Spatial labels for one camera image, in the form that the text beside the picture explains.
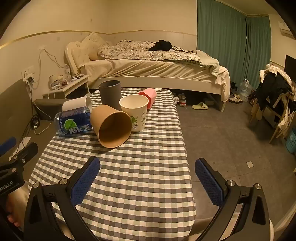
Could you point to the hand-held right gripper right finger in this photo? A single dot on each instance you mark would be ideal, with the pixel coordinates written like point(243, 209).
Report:
point(208, 183)

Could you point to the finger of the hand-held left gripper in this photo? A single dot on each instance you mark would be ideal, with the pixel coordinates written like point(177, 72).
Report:
point(25, 154)
point(8, 144)

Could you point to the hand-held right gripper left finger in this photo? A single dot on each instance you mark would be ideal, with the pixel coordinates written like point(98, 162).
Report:
point(86, 179)

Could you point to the brown paper cup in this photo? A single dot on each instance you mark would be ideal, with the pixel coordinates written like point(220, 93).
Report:
point(104, 115)

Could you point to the plain white cup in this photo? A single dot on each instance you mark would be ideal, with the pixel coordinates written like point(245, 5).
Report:
point(74, 103)

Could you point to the white paper cup green print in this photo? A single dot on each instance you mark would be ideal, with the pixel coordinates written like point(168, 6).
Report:
point(138, 115)

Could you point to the grey cup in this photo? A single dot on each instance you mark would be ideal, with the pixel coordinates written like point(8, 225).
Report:
point(109, 97)

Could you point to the person's left hand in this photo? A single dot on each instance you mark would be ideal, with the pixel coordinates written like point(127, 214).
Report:
point(17, 204)

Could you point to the white paper sheet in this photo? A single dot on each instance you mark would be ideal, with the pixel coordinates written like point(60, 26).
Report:
point(23, 143)

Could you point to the floor power strip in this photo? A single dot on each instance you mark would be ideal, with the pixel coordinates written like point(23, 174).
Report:
point(35, 122)

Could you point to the small white paper scrap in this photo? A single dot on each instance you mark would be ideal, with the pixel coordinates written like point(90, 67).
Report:
point(250, 164)

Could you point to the dark low box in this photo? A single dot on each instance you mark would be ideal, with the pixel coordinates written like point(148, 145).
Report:
point(48, 107)

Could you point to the blue drink bottle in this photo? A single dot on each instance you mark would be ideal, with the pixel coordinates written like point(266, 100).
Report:
point(69, 122)

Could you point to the grey white checked tablecloth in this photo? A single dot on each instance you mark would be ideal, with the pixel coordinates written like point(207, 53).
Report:
point(143, 162)

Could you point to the pale green slipper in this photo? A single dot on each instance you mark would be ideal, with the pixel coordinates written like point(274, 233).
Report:
point(200, 106)

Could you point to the white nightstand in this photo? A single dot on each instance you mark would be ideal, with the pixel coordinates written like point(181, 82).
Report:
point(74, 85)

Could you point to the white shoes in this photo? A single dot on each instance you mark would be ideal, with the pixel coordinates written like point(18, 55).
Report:
point(235, 99)

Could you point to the clear plastic bottle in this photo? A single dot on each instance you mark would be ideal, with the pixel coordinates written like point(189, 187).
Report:
point(67, 71)

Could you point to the blue plastic basket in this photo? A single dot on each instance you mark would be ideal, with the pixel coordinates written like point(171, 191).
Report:
point(291, 141)

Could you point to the wooden chair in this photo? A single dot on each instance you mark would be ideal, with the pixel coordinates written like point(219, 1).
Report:
point(281, 120)

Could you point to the large clear water jug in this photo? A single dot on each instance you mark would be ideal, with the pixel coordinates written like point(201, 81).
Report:
point(245, 91)

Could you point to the pink red box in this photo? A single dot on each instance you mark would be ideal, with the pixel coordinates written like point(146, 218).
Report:
point(151, 97)

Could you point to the black jacket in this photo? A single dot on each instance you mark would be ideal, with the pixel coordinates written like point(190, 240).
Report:
point(272, 90)

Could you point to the beige fleece blanket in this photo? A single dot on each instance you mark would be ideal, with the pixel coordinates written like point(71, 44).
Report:
point(212, 62)

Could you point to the white bed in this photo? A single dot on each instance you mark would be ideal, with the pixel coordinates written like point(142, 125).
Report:
point(150, 69)

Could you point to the cream pillow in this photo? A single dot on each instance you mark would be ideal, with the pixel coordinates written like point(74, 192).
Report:
point(92, 44)

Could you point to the checked light shirt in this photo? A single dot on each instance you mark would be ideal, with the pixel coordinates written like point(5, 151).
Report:
point(272, 69)

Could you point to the patterned duvet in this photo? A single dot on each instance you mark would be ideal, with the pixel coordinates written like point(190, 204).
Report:
point(138, 52)

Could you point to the green curtain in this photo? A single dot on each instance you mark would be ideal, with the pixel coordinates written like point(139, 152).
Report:
point(219, 34)
point(259, 51)

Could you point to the black screen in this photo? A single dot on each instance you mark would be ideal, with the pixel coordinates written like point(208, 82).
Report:
point(291, 67)

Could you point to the black garment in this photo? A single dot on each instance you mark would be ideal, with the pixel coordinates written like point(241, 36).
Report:
point(161, 45)

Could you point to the white air conditioner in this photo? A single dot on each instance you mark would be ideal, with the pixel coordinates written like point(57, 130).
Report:
point(286, 30)

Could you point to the wall socket panel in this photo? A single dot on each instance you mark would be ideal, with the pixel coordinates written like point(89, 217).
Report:
point(28, 73)

